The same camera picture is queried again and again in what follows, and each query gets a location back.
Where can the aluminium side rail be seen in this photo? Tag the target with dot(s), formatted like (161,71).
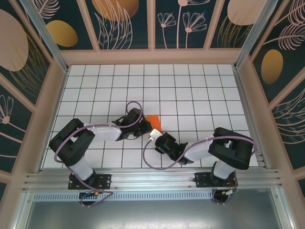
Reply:
(250,105)

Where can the aluminium mounting rail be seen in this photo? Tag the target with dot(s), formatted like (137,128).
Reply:
(152,181)

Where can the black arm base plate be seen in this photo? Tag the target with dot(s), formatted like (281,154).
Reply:
(202,180)
(104,180)

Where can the orange paper sheet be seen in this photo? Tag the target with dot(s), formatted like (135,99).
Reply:
(155,121)

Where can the aluminium frame post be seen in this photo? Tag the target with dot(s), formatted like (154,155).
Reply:
(45,38)
(256,33)

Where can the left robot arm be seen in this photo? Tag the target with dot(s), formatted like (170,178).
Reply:
(71,143)

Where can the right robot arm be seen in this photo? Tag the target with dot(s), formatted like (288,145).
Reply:
(231,150)

